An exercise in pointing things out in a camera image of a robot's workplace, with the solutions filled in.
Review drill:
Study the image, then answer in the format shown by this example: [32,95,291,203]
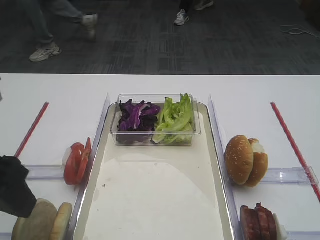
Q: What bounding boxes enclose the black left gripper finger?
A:
[0,155,37,218]

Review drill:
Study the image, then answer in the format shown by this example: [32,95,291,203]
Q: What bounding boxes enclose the bun half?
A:
[11,198,58,240]
[49,202,72,240]

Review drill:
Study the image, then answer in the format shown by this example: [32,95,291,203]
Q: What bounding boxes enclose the red tomato slice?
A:
[63,142,85,185]
[75,137,92,184]

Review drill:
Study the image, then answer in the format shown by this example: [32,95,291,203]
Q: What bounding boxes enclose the clear tomato pusher track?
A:
[25,165,64,181]

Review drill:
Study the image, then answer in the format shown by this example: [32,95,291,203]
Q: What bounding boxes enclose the white tomato pusher block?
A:
[62,147,72,166]

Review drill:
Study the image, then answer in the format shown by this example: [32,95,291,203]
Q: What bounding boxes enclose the green lettuce leaves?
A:
[151,93,194,146]

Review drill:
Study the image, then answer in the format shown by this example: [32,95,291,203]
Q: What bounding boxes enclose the front meat patty slice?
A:
[240,205,261,240]

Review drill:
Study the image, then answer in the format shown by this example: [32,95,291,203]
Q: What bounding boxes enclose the meat patty slice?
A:
[240,205,261,240]
[254,203,277,240]

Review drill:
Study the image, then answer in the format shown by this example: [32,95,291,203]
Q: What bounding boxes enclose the rear meat patty slice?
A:
[254,203,277,240]

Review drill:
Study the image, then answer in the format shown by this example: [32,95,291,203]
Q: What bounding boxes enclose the left clear long divider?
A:
[64,94,111,240]

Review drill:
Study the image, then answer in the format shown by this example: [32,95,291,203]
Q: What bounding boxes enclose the clear long divider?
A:
[64,94,111,240]
[208,94,244,240]

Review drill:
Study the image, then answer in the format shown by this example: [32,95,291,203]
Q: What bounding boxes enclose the white metal tray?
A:
[73,104,233,240]

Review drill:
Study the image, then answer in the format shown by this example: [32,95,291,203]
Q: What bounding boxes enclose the clear plastic salad container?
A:
[110,93,202,146]

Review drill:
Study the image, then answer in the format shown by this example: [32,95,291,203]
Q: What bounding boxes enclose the purple cabbage leaves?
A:
[118,99,161,132]

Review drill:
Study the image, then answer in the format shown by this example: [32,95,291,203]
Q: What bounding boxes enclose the person in jeans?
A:
[23,0,99,63]

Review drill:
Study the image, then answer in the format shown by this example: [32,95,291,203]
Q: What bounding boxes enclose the right clear long divider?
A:
[208,94,244,240]

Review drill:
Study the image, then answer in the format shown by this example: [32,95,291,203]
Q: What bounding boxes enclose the front sesame bun top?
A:
[224,135,254,185]

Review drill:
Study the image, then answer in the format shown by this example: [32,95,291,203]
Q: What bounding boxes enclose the sesame bun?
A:
[244,138,268,188]
[224,135,254,185]

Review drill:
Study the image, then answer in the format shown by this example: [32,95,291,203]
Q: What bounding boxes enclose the person with white sneakers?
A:
[174,0,215,26]

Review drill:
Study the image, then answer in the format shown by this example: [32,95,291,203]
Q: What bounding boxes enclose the rear sesame bun top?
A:
[244,138,268,188]

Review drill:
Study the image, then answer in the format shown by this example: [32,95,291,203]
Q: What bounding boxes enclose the white patty pusher block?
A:
[273,213,288,240]

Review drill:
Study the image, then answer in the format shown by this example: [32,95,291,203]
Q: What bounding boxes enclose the clear bun-top pusher track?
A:
[260,166,319,186]

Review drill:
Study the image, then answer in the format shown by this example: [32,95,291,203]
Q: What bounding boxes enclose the clear patty pusher track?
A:
[285,231,320,240]

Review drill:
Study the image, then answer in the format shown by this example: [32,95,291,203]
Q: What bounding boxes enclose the left red rail strip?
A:
[14,102,49,158]

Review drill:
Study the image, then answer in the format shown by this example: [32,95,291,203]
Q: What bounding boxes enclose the red rail strip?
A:
[270,102,320,200]
[14,102,49,158]

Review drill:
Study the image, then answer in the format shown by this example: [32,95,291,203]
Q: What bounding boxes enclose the right red rail strip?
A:
[270,102,320,200]

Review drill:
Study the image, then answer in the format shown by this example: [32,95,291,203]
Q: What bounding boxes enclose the white cable on floor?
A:
[279,24,320,39]

